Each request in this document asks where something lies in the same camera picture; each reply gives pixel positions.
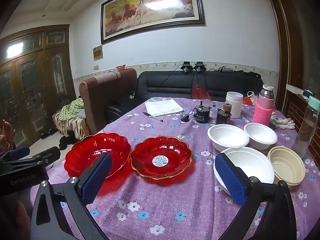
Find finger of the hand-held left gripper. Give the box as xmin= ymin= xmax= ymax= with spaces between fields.
xmin=15 ymin=146 xmax=61 ymax=167
xmin=0 ymin=145 xmax=31 ymax=161

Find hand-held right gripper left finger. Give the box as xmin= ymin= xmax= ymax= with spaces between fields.
xmin=30 ymin=152 xmax=113 ymax=240

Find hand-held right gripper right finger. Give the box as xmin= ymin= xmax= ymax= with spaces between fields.
xmin=214 ymin=152 xmax=304 ymax=240

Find large white foam bowl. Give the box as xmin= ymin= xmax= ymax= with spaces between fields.
xmin=213 ymin=146 xmax=275 ymax=197

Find large red scalloped plate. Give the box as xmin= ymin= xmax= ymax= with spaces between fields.
xmin=64 ymin=132 xmax=132 ymax=179

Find small white foam bowl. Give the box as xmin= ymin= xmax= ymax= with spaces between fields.
xmin=243 ymin=122 xmax=278 ymax=151
xmin=207 ymin=124 xmax=250 ymax=153

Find cream plate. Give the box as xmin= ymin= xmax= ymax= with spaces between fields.
xmin=267 ymin=145 xmax=306 ymax=186

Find red plate with gold rim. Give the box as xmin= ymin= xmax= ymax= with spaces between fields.
xmin=129 ymin=135 xmax=193 ymax=180

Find person's left hand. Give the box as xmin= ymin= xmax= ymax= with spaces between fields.
xmin=0 ymin=119 xmax=17 ymax=153

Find pair of dark shoes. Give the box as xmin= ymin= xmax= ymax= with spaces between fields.
xmin=40 ymin=128 xmax=58 ymax=140

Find dark clothing on floor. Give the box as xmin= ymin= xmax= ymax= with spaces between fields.
xmin=59 ymin=136 xmax=75 ymax=151

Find brown and cream blanket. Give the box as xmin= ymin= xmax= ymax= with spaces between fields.
xmin=52 ymin=111 xmax=90 ymax=139

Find green patterned blanket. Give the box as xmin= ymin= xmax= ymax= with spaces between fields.
xmin=60 ymin=97 xmax=85 ymax=122

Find dark bottle with cork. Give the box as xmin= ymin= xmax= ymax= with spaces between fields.
xmin=216 ymin=103 xmax=232 ymax=125

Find purple floral tablecloth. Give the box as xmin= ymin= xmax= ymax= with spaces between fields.
xmin=30 ymin=97 xmax=320 ymax=240

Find wooden double door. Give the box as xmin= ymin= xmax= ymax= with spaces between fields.
xmin=0 ymin=24 xmax=77 ymax=150

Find black round device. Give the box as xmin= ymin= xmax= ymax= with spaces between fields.
xmin=195 ymin=101 xmax=210 ymax=124

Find brown armchair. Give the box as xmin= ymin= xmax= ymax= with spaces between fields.
xmin=79 ymin=67 xmax=137 ymax=135

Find white plastic jar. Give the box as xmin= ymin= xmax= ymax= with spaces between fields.
xmin=225 ymin=91 xmax=244 ymax=119

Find white work gloves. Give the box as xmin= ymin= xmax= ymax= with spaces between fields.
xmin=270 ymin=115 xmax=296 ymax=130

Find bottle with pink knitted sleeve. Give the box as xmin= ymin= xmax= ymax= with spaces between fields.
xmin=253 ymin=84 xmax=275 ymax=126

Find black pen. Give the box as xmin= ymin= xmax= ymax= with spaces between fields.
xmin=142 ymin=111 xmax=164 ymax=122

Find clear bottle with green lid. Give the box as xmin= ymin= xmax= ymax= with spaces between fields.
xmin=291 ymin=95 xmax=320 ymax=158

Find red plastic bag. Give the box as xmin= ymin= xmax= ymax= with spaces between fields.
xmin=192 ymin=84 xmax=212 ymax=100

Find white notebook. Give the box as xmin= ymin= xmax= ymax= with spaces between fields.
xmin=144 ymin=98 xmax=185 ymax=117

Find black leather sofa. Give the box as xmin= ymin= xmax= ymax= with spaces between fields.
xmin=105 ymin=69 xmax=264 ymax=124

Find black device on sofa back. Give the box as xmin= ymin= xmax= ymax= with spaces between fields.
xmin=194 ymin=61 xmax=207 ymax=73
xmin=180 ymin=61 xmax=192 ymax=74

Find framed horse painting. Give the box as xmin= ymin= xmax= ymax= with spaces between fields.
xmin=100 ymin=0 xmax=206 ymax=45

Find yellow wall notice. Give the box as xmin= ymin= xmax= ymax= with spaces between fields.
xmin=93 ymin=45 xmax=103 ymax=61

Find dark wooden door frame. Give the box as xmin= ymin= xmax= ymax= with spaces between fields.
xmin=260 ymin=0 xmax=320 ymax=115

